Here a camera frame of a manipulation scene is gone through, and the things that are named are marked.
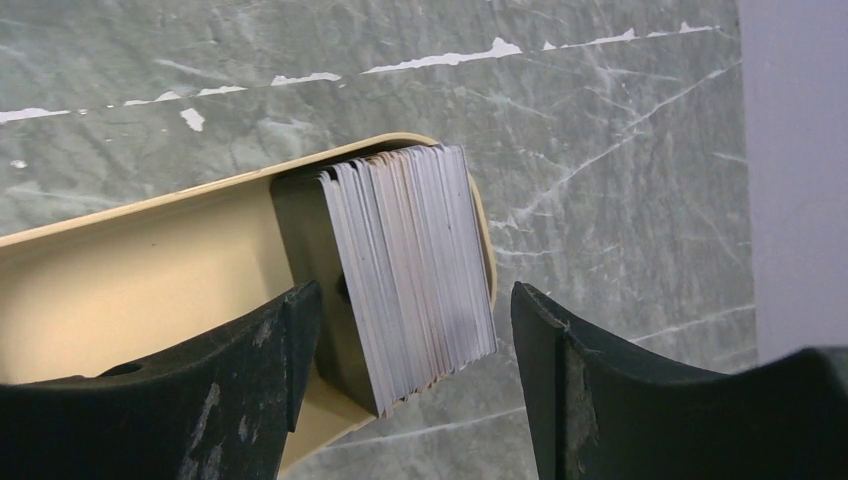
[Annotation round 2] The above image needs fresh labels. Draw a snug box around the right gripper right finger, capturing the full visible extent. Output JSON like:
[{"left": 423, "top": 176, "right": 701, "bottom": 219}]
[{"left": 511, "top": 282, "right": 847, "bottom": 479}]

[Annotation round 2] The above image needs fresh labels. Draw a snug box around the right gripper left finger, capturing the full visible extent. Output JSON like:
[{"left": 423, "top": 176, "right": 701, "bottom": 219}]
[{"left": 1, "top": 281, "right": 323, "bottom": 479}]

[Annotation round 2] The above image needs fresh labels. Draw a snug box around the beige oval card tray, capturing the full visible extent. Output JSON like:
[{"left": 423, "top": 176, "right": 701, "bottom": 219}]
[{"left": 1, "top": 133, "right": 497, "bottom": 479}]

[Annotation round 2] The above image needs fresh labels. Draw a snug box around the stack of white cards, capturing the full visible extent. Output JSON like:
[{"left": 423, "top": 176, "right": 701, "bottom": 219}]
[{"left": 317, "top": 144, "right": 497, "bottom": 416}]

